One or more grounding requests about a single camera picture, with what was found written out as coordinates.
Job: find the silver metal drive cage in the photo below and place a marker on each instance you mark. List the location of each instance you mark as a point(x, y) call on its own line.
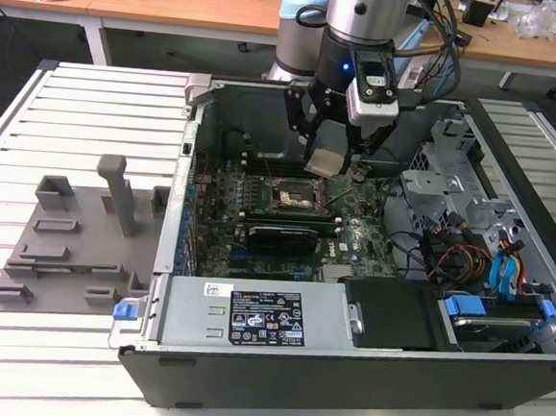
point(429, 186)

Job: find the grey parts rack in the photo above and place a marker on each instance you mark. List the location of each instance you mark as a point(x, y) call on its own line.
point(82, 250)

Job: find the small black box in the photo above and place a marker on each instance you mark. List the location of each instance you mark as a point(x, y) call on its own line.
point(480, 14)

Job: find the green motherboard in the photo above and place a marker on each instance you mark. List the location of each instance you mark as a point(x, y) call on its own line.
point(367, 239)

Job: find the grey plastic case latch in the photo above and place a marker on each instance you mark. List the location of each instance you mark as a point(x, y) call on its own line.
point(198, 88)

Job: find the white power strip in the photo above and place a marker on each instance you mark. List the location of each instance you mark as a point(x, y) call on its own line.
point(412, 79)

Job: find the CPU socket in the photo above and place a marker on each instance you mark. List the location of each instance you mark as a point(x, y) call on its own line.
point(295, 197)

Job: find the round coin battery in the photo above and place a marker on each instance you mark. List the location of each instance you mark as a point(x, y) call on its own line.
point(357, 176)

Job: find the silver power supply unit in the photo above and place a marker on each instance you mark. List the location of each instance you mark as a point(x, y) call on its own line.
point(192, 317)

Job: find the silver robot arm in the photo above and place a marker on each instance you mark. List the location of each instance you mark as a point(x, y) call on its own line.
point(365, 12)

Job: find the hard disk blue carrier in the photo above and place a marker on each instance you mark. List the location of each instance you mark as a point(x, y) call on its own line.
point(463, 307)

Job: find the wooden desk white legs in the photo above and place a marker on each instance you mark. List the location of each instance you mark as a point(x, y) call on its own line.
point(5, 1)
point(178, 12)

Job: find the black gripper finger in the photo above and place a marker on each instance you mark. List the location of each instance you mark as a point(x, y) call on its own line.
point(369, 145)
point(300, 113)

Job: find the black RAM slot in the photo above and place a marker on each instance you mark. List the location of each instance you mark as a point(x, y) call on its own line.
point(286, 158)
point(286, 222)
point(287, 215)
point(286, 165)
point(285, 172)

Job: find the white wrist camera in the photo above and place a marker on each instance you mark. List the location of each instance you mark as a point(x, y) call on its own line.
point(372, 112)

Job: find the blue case latch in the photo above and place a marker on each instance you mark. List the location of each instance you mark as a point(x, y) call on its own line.
point(124, 312)

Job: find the black graphics card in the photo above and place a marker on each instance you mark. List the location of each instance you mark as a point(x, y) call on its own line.
point(280, 241)

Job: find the thin metal locking lever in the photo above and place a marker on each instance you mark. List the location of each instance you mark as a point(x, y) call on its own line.
point(266, 163)

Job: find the silver CPU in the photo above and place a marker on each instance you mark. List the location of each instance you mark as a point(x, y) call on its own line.
point(325, 164)

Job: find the clear plastic bags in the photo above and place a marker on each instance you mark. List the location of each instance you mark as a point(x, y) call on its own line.
point(538, 19)

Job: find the flat black adapter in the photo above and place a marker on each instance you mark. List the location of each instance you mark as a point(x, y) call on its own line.
point(464, 38)

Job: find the black PC case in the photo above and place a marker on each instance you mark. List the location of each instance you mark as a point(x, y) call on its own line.
point(293, 387)

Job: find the silver chipset heatsink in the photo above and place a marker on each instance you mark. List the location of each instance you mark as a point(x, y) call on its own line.
point(338, 271)

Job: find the black drive bay cover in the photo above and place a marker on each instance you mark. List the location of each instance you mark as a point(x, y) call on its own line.
point(390, 318)

